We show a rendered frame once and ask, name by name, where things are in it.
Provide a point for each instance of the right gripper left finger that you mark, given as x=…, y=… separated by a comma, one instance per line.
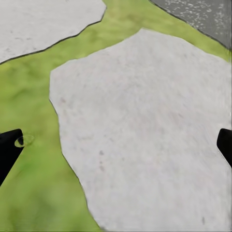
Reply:
x=12, y=144

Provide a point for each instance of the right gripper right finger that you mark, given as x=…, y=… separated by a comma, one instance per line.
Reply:
x=224, y=143

